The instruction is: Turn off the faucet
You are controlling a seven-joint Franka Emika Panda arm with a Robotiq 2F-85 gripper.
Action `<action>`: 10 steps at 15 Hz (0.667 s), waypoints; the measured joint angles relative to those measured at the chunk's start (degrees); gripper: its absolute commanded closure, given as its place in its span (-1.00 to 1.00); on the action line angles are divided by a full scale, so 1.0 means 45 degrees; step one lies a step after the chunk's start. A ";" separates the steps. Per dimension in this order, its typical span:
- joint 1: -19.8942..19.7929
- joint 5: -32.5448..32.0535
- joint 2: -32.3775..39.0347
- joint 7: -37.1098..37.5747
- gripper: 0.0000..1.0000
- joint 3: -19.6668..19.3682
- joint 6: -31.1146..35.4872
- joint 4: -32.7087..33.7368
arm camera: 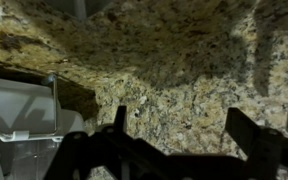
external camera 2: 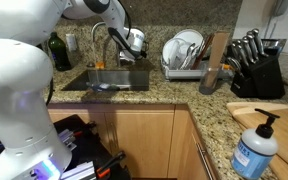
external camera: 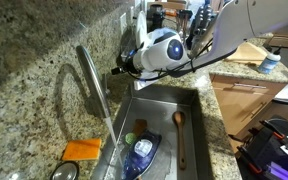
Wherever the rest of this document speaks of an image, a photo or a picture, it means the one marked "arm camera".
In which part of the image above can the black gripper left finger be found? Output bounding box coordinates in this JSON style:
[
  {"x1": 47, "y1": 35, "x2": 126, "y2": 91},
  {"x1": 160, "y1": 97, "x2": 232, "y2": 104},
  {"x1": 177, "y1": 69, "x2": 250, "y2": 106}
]
[{"x1": 113, "y1": 105, "x2": 128, "y2": 134}]

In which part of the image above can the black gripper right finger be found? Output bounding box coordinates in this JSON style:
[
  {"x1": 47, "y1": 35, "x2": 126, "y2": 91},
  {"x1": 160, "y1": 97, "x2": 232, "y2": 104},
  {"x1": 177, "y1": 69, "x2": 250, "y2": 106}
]
[{"x1": 224, "y1": 106, "x2": 262, "y2": 158}]

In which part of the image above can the white dish rack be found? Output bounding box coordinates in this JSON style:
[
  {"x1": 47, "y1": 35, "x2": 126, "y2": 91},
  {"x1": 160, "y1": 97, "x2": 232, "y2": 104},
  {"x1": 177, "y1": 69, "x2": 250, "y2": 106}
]
[{"x1": 0, "y1": 73, "x2": 86, "y2": 180}]

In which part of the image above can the stainless steel sink basin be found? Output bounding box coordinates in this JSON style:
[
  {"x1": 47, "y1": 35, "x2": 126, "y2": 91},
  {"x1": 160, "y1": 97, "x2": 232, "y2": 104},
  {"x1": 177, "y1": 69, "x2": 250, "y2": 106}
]
[{"x1": 43, "y1": 0, "x2": 116, "y2": 22}]

